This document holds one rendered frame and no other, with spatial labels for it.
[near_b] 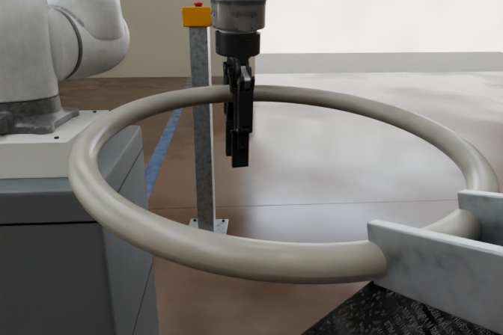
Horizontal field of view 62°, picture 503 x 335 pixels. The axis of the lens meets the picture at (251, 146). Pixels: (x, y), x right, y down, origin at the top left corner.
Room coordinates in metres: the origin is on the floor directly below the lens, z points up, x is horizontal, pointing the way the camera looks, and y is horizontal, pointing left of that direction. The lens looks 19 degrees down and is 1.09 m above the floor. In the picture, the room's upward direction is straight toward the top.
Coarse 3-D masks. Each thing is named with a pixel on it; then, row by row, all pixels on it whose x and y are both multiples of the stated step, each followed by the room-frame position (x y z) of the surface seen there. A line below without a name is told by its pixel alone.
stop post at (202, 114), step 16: (192, 16) 1.82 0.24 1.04; (208, 16) 1.82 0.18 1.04; (192, 32) 1.84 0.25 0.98; (208, 32) 1.87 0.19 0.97; (192, 48) 1.84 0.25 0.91; (208, 48) 1.85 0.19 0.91; (192, 64) 1.84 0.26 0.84; (208, 64) 1.84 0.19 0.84; (192, 80) 1.84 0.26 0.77; (208, 80) 1.84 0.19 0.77; (192, 112) 1.84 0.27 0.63; (208, 112) 1.84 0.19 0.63; (208, 128) 1.84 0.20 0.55; (208, 144) 1.84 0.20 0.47; (208, 160) 1.84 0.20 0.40; (208, 176) 1.84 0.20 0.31; (208, 192) 1.84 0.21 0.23; (208, 208) 1.84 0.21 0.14; (192, 224) 1.92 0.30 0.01; (208, 224) 1.84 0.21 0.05; (224, 224) 1.92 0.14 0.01
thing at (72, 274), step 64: (128, 128) 0.99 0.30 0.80; (0, 192) 0.63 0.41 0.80; (64, 192) 0.63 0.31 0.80; (128, 192) 0.83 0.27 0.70; (0, 256) 0.62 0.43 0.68; (64, 256) 0.63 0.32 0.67; (128, 256) 0.77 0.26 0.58; (0, 320) 0.62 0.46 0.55; (64, 320) 0.63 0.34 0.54; (128, 320) 0.72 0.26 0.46
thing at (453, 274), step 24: (480, 192) 0.33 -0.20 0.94; (480, 216) 0.32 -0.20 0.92; (384, 240) 0.27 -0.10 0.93; (408, 240) 0.25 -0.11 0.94; (432, 240) 0.24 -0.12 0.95; (456, 240) 0.23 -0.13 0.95; (480, 240) 0.32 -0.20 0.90; (408, 264) 0.25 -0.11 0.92; (432, 264) 0.23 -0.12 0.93; (456, 264) 0.22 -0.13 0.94; (480, 264) 0.21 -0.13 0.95; (408, 288) 0.25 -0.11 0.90; (432, 288) 0.23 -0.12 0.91; (456, 288) 0.22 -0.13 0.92; (480, 288) 0.21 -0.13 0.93; (456, 312) 0.21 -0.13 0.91; (480, 312) 0.20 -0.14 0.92
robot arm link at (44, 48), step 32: (0, 0) 0.77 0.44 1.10; (32, 0) 0.81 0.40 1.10; (0, 32) 0.75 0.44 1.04; (32, 32) 0.79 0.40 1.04; (64, 32) 0.86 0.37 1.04; (0, 64) 0.75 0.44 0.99; (32, 64) 0.78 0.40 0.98; (64, 64) 0.85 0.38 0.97; (0, 96) 0.75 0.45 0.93; (32, 96) 0.77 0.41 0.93
